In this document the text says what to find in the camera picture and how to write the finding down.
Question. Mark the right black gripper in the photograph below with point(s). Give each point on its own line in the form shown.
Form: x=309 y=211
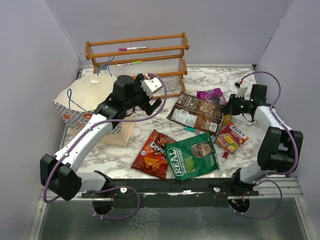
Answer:
x=230 y=108

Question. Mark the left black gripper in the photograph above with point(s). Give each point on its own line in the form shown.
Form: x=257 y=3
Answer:
x=147 y=106

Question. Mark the brown kettle chips bag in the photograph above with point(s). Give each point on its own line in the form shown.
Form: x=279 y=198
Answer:
x=196 y=113

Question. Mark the red Doritos chips bag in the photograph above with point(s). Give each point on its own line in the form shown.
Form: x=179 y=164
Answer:
x=151 y=159

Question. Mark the blue checkered paper bag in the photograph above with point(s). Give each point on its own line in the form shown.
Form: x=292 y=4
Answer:
x=76 y=104

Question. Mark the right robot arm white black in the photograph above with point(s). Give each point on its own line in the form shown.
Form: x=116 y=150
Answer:
x=280 y=149

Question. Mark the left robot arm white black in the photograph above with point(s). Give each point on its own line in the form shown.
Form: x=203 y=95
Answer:
x=58 y=173

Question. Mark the orange Fox's fruit candy bag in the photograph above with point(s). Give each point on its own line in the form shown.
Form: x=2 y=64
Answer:
x=229 y=136

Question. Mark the teal Fox's mint candy bag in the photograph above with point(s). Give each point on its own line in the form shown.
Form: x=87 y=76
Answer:
x=199 y=132

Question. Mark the green Real chips bag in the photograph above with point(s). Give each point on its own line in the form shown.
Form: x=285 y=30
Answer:
x=191 y=157

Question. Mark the purple snack packet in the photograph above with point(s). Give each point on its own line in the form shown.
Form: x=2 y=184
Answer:
x=214 y=96

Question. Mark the green marker pen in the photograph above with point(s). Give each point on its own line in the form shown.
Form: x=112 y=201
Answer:
x=128 y=63

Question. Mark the small red lip balm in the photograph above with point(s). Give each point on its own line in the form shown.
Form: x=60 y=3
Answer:
x=224 y=156

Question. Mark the wooden two-tier shelf rack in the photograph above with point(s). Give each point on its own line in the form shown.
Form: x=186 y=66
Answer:
x=163 y=55

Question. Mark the pink marker pen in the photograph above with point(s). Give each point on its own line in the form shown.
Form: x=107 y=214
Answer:
x=132 y=48

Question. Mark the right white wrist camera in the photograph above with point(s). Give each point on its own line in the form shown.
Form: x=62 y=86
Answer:
x=241 y=88

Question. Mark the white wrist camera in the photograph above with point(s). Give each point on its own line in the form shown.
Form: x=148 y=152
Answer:
x=151 y=86
x=241 y=88

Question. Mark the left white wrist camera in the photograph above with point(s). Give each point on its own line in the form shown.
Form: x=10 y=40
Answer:
x=151 y=86

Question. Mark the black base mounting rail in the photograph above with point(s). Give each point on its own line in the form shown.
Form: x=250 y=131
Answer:
x=171 y=193

